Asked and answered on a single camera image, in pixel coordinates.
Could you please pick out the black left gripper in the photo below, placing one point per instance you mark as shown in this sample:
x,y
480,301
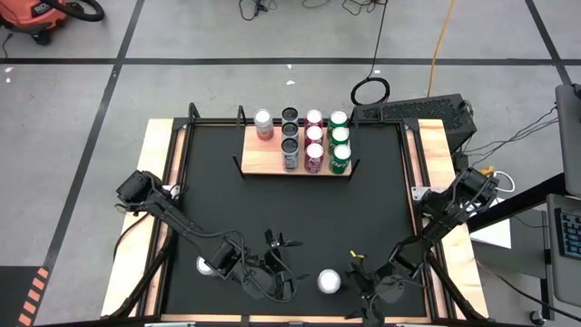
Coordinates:
x,y
258,277

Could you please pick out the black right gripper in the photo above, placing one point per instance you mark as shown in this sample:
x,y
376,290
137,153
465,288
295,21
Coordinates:
x,y
390,286

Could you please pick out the pink and silver Spindrift can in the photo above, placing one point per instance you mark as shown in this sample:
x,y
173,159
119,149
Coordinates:
x,y
263,122
203,269
329,281

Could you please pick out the tall silver Celsius can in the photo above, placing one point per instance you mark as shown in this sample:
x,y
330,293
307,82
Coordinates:
x,y
289,131
289,156
289,114

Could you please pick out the green Sprite can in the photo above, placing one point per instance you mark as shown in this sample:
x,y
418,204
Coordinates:
x,y
339,135
338,119
341,159

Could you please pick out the dark red soda can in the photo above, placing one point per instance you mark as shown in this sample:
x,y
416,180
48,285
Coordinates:
x,y
314,134

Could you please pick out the red Coca-Cola Star Wars can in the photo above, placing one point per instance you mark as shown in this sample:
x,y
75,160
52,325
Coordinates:
x,y
314,117

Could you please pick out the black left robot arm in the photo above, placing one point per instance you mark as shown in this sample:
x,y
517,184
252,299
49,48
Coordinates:
x,y
181,224

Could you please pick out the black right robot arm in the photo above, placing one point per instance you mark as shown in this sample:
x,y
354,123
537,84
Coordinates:
x,y
445,213

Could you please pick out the yellow tag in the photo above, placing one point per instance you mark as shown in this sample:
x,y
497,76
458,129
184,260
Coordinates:
x,y
356,254

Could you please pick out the black table mat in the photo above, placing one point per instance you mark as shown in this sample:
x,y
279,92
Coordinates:
x,y
318,209

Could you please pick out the wooden tray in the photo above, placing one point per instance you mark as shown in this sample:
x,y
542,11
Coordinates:
x,y
263,156

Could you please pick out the white paper sheet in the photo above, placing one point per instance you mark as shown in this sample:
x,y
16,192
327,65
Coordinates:
x,y
495,234

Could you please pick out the black caster wheel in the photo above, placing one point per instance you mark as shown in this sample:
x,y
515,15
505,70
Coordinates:
x,y
536,316

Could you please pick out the yellow power splitter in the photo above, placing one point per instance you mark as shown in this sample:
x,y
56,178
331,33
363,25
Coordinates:
x,y
489,171

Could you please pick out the black stand beam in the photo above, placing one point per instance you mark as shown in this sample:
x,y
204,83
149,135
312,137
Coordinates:
x,y
526,200

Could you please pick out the grey keyboard console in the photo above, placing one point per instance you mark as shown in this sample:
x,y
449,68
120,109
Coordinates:
x,y
569,234

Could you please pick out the flat computer monitor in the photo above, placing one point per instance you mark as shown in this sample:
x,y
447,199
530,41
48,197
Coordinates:
x,y
569,136

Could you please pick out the black mat with orange stripes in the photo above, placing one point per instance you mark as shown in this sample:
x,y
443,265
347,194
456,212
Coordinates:
x,y
13,295

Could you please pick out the orange shop vacuum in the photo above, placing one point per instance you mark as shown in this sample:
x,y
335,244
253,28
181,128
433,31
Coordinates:
x,y
32,13

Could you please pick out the silver aluminium extrusion post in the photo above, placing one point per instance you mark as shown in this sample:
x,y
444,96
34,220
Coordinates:
x,y
170,324

